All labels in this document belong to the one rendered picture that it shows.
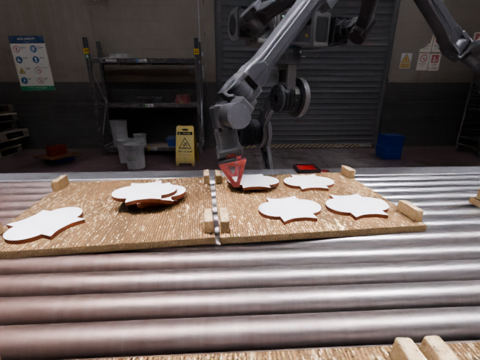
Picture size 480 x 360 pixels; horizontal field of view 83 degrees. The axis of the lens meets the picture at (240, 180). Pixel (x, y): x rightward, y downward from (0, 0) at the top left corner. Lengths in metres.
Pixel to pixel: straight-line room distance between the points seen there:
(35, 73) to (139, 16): 2.16
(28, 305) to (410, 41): 6.28
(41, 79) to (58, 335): 6.07
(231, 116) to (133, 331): 0.42
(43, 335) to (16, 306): 0.08
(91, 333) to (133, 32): 5.48
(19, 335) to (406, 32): 6.28
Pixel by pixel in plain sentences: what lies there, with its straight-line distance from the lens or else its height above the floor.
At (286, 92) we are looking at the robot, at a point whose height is 1.16.
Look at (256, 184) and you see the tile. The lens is 0.71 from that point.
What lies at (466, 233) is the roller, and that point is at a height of 0.92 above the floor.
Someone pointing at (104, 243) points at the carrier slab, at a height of 0.94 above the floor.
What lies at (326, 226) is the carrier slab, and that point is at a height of 0.94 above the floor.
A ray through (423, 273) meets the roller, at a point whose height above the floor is 0.91.
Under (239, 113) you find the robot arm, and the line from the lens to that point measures 0.61.
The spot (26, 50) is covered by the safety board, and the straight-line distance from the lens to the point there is 6.48.
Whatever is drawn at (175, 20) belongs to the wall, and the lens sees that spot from 5.57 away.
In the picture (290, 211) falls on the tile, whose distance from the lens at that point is 0.59.
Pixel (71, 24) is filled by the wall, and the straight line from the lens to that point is 6.12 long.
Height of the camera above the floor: 1.20
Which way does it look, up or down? 19 degrees down
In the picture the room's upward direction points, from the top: straight up
